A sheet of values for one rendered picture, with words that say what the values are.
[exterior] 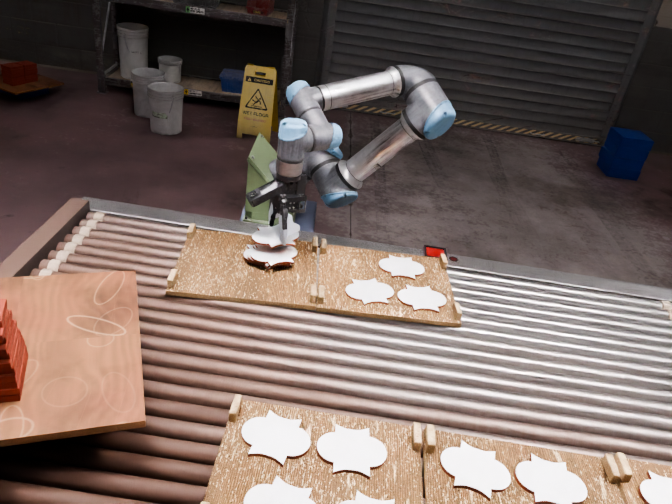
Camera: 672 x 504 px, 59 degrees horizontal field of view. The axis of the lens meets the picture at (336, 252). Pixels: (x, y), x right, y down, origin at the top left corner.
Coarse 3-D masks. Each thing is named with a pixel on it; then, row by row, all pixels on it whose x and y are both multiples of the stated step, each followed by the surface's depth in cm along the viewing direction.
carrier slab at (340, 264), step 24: (336, 264) 183; (360, 264) 185; (432, 264) 191; (336, 288) 172; (432, 288) 179; (336, 312) 164; (360, 312) 164; (384, 312) 165; (408, 312) 166; (432, 312) 168
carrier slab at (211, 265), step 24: (192, 240) 183; (216, 240) 185; (240, 240) 187; (192, 264) 172; (216, 264) 174; (240, 264) 176; (312, 264) 181; (168, 288) 161; (192, 288) 162; (216, 288) 164; (240, 288) 165; (264, 288) 167; (288, 288) 168
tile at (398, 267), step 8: (392, 256) 190; (384, 264) 185; (392, 264) 186; (400, 264) 187; (408, 264) 187; (416, 264) 188; (392, 272) 182; (400, 272) 183; (408, 272) 183; (416, 272) 184
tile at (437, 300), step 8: (408, 288) 175; (416, 288) 176; (424, 288) 177; (400, 296) 171; (408, 296) 172; (416, 296) 172; (424, 296) 173; (432, 296) 174; (440, 296) 174; (408, 304) 169; (416, 304) 169; (424, 304) 169; (432, 304) 170; (440, 304) 171
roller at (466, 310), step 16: (96, 256) 174; (112, 256) 174; (128, 256) 175; (144, 256) 175; (512, 320) 175; (528, 320) 175; (544, 320) 175; (560, 320) 177; (608, 336) 175; (624, 336) 175; (640, 336) 175; (656, 336) 176
